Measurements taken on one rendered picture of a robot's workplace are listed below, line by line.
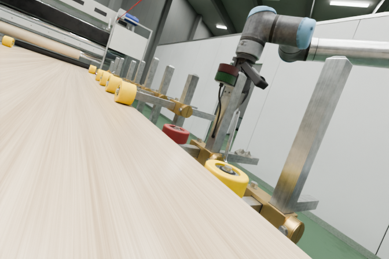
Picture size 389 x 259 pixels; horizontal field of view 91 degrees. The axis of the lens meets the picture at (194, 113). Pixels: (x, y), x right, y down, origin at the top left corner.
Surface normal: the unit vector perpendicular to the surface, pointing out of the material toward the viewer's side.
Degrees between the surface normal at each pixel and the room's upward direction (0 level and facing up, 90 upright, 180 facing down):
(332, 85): 90
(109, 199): 0
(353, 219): 90
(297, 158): 90
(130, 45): 90
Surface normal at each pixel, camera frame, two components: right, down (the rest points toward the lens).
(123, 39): 0.52, 0.25
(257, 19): -0.41, -0.05
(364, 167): -0.79, -0.23
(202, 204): 0.33, -0.94
